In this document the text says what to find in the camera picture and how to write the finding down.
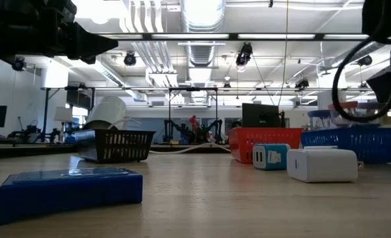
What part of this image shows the black monitor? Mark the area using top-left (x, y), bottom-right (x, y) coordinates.
top-left (241, 102), bottom-right (281, 128)

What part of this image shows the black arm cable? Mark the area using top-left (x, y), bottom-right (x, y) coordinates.
top-left (331, 34), bottom-right (391, 124)

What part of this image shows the black background frame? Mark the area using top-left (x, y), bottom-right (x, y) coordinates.
top-left (40, 85), bottom-right (374, 146)

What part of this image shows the white rounded box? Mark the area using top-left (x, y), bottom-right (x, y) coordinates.
top-left (286, 147), bottom-right (365, 183)

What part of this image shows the blue plastic basket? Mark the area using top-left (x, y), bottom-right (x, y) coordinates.
top-left (300, 126), bottom-right (391, 165)

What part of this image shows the white lampshade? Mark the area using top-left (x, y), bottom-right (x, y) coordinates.
top-left (53, 106), bottom-right (73, 122)

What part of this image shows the black overhead beam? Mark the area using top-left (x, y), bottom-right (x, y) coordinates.
top-left (110, 32), bottom-right (370, 42)

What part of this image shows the pink hourglass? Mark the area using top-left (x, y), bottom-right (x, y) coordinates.
top-left (327, 100), bottom-right (359, 127)

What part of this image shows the red ornament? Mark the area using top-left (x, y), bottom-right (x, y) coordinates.
top-left (188, 114), bottom-right (200, 133)

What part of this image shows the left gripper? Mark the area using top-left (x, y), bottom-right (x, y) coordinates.
top-left (0, 0), bottom-right (119, 65)

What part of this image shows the teal and white charger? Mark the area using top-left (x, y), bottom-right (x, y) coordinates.
top-left (252, 143), bottom-right (291, 171)

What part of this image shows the blue box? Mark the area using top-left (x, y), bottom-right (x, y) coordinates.
top-left (0, 167), bottom-right (144, 226)

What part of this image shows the blue hourglass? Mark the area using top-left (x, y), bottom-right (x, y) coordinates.
top-left (307, 109), bottom-right (331, 130)

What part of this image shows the black plastic basket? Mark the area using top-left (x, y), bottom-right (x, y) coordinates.
top-left (72, 128), bottom-right (156, 164)

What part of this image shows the red plastic basket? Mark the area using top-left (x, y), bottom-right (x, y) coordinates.
top-left (227, 127), bottom-right (304, 165)

